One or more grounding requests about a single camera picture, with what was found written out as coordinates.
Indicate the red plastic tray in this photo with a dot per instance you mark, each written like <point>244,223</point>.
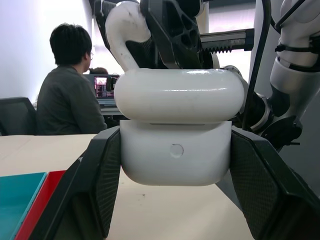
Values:
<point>37,205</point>

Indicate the black mesh office chair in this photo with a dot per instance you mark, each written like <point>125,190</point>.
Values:
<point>15,115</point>

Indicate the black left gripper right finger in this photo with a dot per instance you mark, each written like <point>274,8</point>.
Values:
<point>265,190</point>

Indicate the person in grey sweater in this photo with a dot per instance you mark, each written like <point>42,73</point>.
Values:
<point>67,100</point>

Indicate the white earbud case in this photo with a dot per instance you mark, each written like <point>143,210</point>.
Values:
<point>175,155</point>

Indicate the blue plastic tray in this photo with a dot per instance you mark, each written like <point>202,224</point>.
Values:
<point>17,200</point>

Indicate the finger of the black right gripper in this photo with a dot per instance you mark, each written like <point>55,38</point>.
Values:
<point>143,53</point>

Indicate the open laptop computer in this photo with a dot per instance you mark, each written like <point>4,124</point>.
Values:
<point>101,87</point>

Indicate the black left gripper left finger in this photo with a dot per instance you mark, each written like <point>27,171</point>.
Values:
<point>100,175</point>

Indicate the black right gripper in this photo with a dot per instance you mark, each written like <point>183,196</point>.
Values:
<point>230,41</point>

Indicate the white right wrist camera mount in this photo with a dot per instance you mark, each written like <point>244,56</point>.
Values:
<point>203,15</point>

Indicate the white earbud red tray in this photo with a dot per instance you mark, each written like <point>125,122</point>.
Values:
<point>120,20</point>

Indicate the person with brown hair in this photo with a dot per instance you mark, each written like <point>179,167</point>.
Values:
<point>98,70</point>

